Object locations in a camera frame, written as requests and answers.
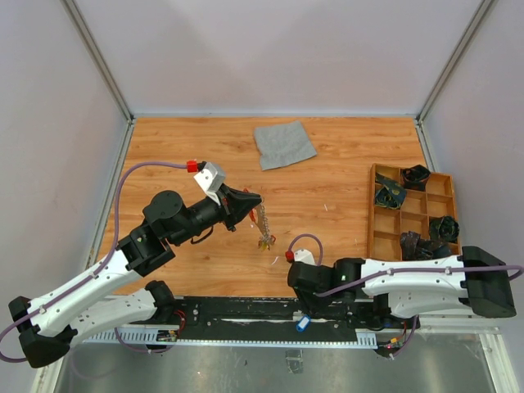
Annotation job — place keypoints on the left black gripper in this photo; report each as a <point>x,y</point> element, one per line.
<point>235,205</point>

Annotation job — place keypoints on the blue key tag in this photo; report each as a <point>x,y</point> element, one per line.
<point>303,323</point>

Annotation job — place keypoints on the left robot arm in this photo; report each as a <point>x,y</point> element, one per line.
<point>50,325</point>

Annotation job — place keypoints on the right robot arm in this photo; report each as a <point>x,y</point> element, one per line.
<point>379,293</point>

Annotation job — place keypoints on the grey cloth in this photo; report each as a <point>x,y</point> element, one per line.
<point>282,145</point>

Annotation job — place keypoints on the dark patterned necktie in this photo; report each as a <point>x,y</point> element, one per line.
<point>391,195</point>

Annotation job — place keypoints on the wooden compartment tray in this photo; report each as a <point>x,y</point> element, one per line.
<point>419,210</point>

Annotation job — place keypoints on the dark rolled necktie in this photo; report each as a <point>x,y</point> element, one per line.
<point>415,178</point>

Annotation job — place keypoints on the dark brown dotted necktie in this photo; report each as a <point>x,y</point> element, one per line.
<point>414,248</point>

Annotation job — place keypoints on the green patterned rolled necktie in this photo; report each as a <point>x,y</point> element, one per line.
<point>445,229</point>

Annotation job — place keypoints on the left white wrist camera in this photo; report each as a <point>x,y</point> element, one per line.
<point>210,178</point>

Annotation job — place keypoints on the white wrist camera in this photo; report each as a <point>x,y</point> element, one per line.
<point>210,178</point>
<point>304,256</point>

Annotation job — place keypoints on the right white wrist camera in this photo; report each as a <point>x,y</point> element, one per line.
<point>304,256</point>

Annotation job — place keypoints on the black mounting rail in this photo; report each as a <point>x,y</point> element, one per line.
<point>270,319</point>

